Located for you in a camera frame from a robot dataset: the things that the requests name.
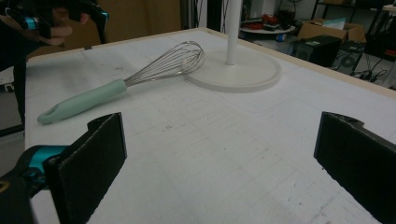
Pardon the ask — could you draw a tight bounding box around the white grid mat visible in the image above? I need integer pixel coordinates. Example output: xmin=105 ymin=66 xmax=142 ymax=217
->
xmin=24 ymin=29 xmax=396 ymax=224

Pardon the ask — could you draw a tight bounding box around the white hook rack stand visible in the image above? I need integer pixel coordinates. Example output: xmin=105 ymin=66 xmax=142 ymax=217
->
xmin=185 ymin=0 xmax=283 ymax=93

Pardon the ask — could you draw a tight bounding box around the open cardboard box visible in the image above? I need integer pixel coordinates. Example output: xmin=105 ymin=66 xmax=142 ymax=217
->
xmin=297 ymin=18 xmax=368 ymax=44

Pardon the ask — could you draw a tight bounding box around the brown board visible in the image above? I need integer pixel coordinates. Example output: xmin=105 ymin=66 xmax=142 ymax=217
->
xmin=26 ymin=0 xmax=182 ymax=60

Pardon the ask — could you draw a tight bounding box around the round white table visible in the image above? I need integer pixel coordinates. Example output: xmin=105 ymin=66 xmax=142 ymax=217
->
xmin=239 ymin=13 xmax=297 ymax=35

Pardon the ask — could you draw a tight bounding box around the black case with fan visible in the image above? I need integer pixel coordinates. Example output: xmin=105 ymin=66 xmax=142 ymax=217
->
xmin=331 ymin=40 xmax=367 ymax=75

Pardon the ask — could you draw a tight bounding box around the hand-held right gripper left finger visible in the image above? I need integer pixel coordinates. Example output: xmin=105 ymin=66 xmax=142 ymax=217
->
xmin=43 ymin=112 xmax=128 ymax=224

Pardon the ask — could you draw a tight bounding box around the black computer tower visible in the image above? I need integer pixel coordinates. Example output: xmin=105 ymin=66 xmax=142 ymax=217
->
xmin=292 ymin=35 xmax=343 ymax=68

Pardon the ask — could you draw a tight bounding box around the tangle of black floor cables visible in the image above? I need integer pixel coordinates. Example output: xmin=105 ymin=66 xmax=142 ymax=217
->
xmin=351 ymin=57 xmax=390 ymax=83

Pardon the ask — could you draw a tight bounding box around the whisk with mint green handle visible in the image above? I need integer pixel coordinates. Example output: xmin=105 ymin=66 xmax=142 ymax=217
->
xmin=36 ymin=40 xmax=206 ymax=125

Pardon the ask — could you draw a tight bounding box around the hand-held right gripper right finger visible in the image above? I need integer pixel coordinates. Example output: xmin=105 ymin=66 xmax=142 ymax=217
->
xmin=313 ymin=111 xmax=396 ymax=224

